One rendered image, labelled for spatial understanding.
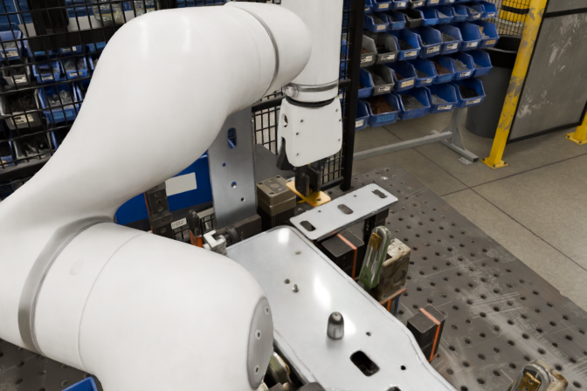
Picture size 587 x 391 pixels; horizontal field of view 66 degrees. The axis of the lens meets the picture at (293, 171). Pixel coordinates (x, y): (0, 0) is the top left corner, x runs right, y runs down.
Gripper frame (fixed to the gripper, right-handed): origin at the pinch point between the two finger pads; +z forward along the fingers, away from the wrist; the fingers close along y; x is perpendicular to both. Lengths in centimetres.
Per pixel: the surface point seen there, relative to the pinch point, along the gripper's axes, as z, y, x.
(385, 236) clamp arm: 16.2, 15.6, -5.2
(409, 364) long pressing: 27.2, 5.0, -23.0
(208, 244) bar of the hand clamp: 6.5, -18.4, 2.0
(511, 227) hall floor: 126, 189, 46
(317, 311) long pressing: 27.2, -0.6, -4.7
